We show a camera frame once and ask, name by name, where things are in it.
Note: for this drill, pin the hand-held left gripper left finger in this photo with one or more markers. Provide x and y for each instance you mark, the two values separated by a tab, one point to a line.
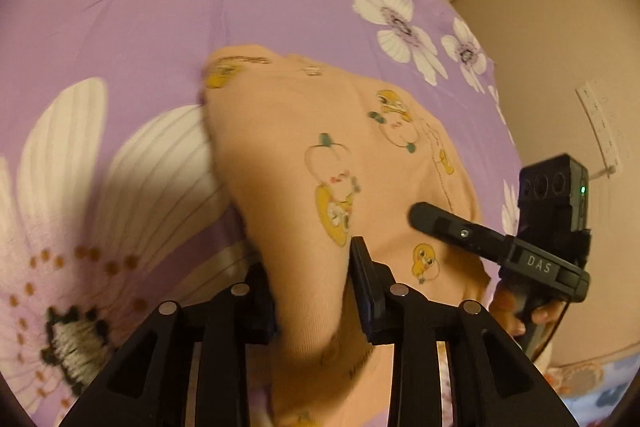
150	382

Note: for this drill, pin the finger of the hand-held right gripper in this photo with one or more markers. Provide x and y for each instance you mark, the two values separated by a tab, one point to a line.
450	227

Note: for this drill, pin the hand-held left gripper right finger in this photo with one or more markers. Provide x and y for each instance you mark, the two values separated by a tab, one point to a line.
435	372

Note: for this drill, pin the orange printed baby shirt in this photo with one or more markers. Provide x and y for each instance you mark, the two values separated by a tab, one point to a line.
300	132

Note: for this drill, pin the person's right hand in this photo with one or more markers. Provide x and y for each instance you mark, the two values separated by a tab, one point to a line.
506	312

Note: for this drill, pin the floral printed cloth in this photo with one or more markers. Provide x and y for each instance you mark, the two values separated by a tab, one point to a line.
590	382

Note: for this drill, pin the purple floral bed sheet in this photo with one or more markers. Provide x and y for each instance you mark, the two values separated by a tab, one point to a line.
125	7

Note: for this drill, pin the white wall socket strip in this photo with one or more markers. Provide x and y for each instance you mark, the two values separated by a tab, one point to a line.
600	127

